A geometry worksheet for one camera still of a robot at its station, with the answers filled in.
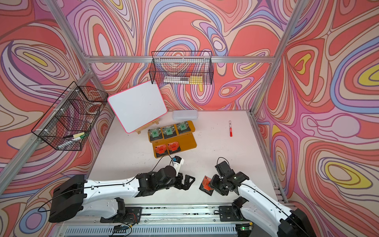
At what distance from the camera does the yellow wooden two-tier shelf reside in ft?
2.93

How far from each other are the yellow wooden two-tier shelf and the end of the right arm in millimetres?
311

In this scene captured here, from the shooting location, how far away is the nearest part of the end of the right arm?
0.59 metres
